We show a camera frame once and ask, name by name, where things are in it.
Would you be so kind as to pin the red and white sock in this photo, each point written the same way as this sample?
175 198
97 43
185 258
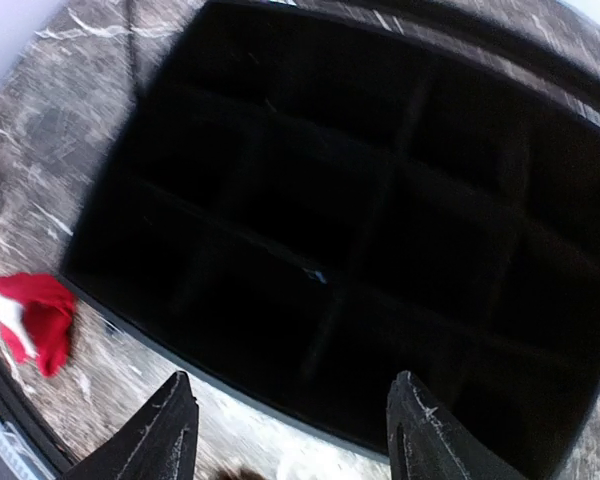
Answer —
36 315

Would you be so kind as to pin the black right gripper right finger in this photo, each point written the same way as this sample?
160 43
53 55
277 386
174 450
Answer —
425 441

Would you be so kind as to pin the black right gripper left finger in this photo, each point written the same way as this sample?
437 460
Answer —
158 442

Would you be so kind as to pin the black compartment display box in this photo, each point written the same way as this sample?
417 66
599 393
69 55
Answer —
301 206

